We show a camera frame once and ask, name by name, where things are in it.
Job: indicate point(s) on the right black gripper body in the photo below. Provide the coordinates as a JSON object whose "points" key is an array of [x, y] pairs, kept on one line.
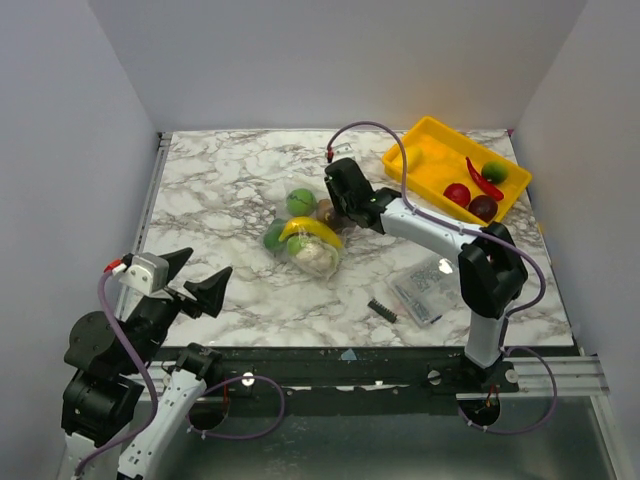
{"points": [[338, 185]]}

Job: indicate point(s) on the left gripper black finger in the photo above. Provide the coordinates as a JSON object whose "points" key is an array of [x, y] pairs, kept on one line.
{"points": [[209, 294], [169, 265]]}

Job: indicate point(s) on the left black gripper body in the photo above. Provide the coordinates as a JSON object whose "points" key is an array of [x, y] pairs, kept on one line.
{"points": [[155, 319]]}

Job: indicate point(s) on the dark purple toy fruit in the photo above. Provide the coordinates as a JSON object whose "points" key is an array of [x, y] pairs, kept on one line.
{"points": [[336, 222]]}

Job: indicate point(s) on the brown toy kiwi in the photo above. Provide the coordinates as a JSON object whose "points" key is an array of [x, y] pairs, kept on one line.
{"points": [[325, 211]]}

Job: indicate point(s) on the green toy watermelon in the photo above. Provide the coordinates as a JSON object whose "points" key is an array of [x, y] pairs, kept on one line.
{"points": [[300, 202]]}

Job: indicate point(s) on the yellow toy banana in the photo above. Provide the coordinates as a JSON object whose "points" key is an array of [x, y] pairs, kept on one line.
{"points": [[311, 226]]}

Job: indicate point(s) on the clear zip top bag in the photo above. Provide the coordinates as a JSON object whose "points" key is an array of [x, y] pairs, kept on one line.
{"points": [[279, 210]]}

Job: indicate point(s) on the white toy cauliflower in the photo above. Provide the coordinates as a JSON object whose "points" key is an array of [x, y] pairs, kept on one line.
{"points": [[312, 255]]}

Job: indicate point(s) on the green toy bell pepper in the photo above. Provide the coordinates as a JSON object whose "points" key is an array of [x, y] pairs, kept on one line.
{"points": [[271, 236]]}

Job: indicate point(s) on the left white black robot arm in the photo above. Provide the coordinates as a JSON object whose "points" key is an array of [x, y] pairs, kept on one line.
{"points": [[117, 424]]}

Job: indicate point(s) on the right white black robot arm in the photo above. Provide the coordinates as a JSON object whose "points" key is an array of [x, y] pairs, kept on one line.
{"points": [[491, 273]]}

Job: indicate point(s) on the clear bag of screws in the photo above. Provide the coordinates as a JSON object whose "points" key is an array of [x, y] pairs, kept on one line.
{"points": [[428, 290]]}

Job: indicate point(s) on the black comb-like part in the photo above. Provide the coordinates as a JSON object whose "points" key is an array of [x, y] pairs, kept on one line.
{"points": [[382, 311]]}

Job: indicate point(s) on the red toy apple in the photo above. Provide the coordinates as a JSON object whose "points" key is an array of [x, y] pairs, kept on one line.
{"points": [[458, 193]]}

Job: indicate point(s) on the dark red toy plum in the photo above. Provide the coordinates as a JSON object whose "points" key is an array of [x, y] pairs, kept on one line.
{"points": [[483, 207]]}

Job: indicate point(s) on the red toy chili pepper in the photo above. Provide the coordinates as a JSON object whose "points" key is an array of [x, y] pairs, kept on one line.
{"points": [[488, 188]]}

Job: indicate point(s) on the green yellow toy mango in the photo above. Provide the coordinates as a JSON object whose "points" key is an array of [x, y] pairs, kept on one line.
{"points": [[495, 172]]}

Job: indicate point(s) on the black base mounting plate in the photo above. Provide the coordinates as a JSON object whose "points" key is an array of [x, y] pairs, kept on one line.
{"points": [[351, 381]]}

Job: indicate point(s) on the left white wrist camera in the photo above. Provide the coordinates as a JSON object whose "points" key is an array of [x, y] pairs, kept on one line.
{"points": [[145, 273]]}

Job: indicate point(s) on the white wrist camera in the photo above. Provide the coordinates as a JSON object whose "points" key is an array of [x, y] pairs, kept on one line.
{"points": [[145, 273], [337, 152]]}

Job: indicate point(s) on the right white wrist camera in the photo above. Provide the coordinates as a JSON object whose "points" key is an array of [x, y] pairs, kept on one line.
{"points": [[337, 152]]}

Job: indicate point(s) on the aluminium extrusion rail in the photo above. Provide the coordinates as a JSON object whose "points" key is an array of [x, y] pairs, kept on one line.
{"points": [[578, 376]]}

